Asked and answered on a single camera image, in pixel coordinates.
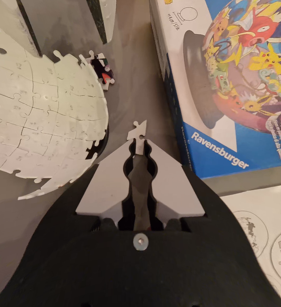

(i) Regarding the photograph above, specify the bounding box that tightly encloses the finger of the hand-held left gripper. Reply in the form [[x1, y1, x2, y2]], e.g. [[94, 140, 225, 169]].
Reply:
[[86, 0, 117, 45], [0, 0, 43, 57]]

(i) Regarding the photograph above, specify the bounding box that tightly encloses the white-backed puzzle piece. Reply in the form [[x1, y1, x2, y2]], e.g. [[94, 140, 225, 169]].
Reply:
[[127, 120, 147, 155]]

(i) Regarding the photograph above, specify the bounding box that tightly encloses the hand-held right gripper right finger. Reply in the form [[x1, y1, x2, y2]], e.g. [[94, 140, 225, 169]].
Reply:
[[145, 139, 206, 229]]

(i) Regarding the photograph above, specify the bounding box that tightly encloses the blue puzzle box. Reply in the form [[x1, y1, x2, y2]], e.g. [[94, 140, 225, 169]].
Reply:
[[150, 0, 281, 180]]

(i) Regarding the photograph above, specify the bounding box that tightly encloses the white instruction sheet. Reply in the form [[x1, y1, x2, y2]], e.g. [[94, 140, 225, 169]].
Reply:
[[219, 183, 281, 307]]

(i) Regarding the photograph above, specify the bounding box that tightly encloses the black round ball stand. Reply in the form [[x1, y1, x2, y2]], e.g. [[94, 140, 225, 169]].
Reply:
[[84, 123, 110, 161]]

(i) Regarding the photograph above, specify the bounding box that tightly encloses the partly built puzzle ball shell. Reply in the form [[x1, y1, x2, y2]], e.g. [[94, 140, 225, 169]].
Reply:
[[0, 23, 109, 201]]

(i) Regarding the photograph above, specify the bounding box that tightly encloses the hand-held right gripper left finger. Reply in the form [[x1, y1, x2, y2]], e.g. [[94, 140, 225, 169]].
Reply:
[[76, 140, 136, 227]]

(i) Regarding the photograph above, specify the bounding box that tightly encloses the dark printed puzzle piece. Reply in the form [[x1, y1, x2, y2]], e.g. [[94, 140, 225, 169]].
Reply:
[[90, 53, 115, 91]]

